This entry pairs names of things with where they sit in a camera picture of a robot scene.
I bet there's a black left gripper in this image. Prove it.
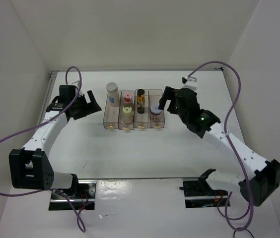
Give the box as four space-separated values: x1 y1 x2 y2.
71 90 101 120

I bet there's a tall silver-lid blue-label spice jar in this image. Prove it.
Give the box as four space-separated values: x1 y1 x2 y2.
106 82 120 107

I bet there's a white-lid red-label spice jar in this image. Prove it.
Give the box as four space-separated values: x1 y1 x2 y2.
150 103 162 121

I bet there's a black-cap gold-band pepper bottle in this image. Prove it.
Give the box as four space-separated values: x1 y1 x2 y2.
137 89 145 114

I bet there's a pink-lid spice jar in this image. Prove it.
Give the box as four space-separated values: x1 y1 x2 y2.
123 93 133 107

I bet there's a yellow-lid spice jar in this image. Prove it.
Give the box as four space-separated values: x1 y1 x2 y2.
122 106 133 124

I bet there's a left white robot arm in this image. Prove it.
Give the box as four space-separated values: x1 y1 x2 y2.
9 85 101 198

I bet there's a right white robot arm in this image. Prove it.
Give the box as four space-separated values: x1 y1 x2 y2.
159 86 280 207

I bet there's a clear bin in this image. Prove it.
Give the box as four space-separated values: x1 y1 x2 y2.
118 90 135 130
134 89 149 130
148 89 165 129
103 90 121 129

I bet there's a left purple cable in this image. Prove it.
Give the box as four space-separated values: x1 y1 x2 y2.
0 66 86 233

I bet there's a purple cable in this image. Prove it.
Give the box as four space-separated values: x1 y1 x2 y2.
0 66 86 233
187 60 255 231

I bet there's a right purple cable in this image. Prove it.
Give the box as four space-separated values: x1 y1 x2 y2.
187 60 255 231

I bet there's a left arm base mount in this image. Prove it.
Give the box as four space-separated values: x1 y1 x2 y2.
48 179 97 211

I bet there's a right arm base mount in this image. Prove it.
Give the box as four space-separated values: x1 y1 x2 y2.
179 178 228 208

